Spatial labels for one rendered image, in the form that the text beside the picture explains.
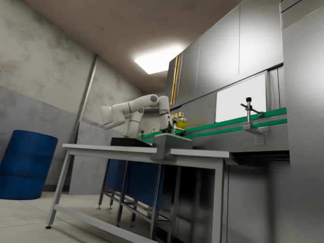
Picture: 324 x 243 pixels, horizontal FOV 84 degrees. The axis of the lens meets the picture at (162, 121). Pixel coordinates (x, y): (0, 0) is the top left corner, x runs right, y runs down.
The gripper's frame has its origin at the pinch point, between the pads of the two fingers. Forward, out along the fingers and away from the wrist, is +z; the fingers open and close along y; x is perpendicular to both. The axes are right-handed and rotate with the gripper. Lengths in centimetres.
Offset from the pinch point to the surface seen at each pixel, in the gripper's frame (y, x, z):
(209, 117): 0.8, -43.9, -14.0
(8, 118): 268, 134, -65
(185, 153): -19.4, -0.2, 12.7
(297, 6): -81, -18, -44
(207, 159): -27.7, -9.0, 17.3
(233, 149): -38.1, -19.3, 12.7
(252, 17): -37, -68, -89
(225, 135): -32.4, -21.4, 4.2
